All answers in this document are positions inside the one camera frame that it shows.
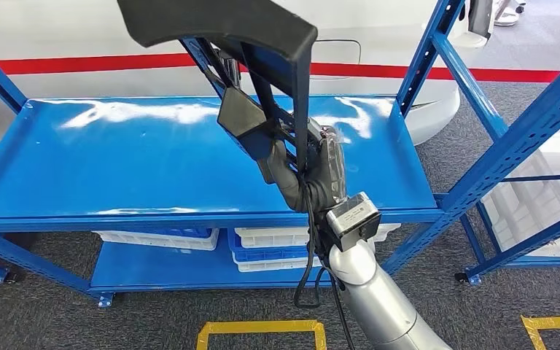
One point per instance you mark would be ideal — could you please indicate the blue plastic crate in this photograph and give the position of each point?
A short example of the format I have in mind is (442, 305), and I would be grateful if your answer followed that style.
(188, 233)
(260, 253)

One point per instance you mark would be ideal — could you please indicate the blue metal shelf rack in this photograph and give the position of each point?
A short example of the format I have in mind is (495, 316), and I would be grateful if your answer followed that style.
(526, 241)
(116, 169)

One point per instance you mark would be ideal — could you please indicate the white car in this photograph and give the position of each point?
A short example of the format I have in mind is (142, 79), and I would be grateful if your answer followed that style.
(67, 29)

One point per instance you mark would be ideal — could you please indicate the yellow floor tape square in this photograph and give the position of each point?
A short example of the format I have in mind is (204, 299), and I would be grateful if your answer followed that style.
(260, 327)

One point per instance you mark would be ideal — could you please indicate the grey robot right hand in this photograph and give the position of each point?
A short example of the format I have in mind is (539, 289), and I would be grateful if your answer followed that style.
(330, 159)

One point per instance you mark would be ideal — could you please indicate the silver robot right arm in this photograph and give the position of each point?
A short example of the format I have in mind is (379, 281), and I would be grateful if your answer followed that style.
(381, 309)

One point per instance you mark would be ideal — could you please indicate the white stand base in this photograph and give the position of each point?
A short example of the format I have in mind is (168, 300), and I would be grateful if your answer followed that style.
(507, 17)

